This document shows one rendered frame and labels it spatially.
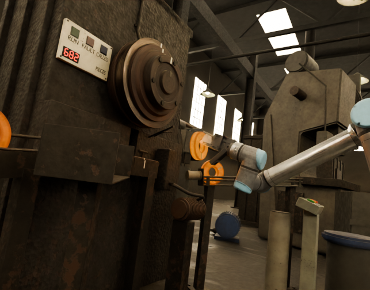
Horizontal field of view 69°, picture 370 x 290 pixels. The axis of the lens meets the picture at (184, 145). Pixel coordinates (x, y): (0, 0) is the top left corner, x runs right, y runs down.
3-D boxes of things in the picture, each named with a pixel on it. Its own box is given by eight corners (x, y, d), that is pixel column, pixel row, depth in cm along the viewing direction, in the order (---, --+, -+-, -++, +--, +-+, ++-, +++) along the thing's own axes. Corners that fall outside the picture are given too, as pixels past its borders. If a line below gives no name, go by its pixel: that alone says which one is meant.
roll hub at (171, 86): (138, 100, 127) (147, 45, 131) (172, 116, 150) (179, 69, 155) (148, 99, 124) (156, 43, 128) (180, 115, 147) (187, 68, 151)
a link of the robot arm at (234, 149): (241, 162, 136) (233, 159, 128) (232, 159, 139) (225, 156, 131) (247, 145, 136) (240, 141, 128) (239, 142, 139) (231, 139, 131)
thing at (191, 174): (185, 179, 166) (185, 170, 167) (198, 180, 169) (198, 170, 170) (189, 180, 160) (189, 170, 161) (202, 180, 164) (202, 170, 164)
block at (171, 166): (149, 188, 156) (155, 148, 160) (158, 189, 163) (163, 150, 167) (164, 190, 151) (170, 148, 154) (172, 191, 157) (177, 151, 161)
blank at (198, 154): (190, 129, 141) (195, 129, 139) (203, 133, 154) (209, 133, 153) (188, 159, 140) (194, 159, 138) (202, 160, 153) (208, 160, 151)
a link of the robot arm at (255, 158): (257, 170, 122) (265, 149, 121) (233, 161, 129) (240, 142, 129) (263, 172, 129) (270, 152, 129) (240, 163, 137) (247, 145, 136)
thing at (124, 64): (106, 114, 124) (122, 21, 131) (166, 136, 162) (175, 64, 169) (115, 114, 120) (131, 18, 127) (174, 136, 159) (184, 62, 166)
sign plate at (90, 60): (55, 57, 112) (63, 18, 114) (103, 81, 133) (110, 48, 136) (58, 57, 111) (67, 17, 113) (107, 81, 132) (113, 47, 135)
